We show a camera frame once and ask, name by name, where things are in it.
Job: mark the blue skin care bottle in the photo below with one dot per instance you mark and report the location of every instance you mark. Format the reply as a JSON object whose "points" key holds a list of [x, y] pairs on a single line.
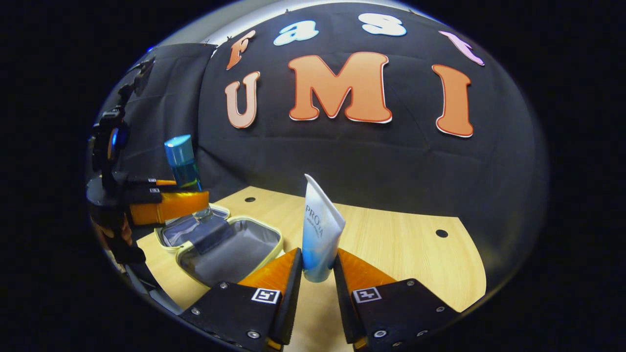
{"points": [[183, 166]]}

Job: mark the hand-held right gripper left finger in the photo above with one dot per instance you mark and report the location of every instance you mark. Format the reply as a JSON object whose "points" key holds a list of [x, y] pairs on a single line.
{"points": [[292, 293]]}

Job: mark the pale yellow suitcase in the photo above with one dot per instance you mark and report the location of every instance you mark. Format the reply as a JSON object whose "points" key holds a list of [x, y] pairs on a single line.
{"points": [[234, 249]]}

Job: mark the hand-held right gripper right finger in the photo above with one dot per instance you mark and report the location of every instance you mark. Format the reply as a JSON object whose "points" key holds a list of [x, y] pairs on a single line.
{"points": [[342, 303]]}

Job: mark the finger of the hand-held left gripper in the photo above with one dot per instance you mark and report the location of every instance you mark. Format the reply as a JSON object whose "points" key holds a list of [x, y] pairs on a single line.
{"points": [[146, 182], [166, 206]]}

